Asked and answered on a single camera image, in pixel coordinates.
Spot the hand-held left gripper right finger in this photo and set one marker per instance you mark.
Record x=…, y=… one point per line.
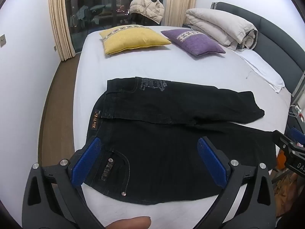
x=213, y=162

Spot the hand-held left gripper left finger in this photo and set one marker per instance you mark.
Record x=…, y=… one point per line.
x=87, y=162

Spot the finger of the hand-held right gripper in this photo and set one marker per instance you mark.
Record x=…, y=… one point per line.
x=282, y=138
x=297, y=134

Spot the black pants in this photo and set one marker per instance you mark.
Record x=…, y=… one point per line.
x=166, y=148

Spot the person's left hand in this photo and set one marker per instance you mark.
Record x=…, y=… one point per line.
x=131, y=223

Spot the orange bag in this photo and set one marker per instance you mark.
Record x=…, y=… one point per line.
x=284, y=179

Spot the white pillow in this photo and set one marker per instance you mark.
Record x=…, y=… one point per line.
x=262, y=69

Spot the grey bed headboard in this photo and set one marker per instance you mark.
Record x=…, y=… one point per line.
x=278, y=38

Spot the white bed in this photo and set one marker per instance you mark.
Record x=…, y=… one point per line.
x=166, y=66

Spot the purple pillow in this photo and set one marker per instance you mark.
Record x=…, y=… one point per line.
x=195, y=43

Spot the folded beige duvet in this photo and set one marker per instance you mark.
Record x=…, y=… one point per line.
x=219, y=26

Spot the yellow pillow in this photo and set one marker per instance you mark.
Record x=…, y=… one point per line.
x=133, y=38

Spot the beige curtain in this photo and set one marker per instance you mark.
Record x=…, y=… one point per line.
x=60, y=21
x=180, y=2

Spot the black chair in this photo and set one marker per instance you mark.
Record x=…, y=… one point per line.
x=140, y=20

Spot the dark glass window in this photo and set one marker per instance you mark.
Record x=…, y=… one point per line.
x=100, y=2

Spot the beige puffer jacket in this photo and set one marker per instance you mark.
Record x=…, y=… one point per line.
x=149, y=4

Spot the beige wall switch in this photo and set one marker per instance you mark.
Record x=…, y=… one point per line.
x=2, y=40

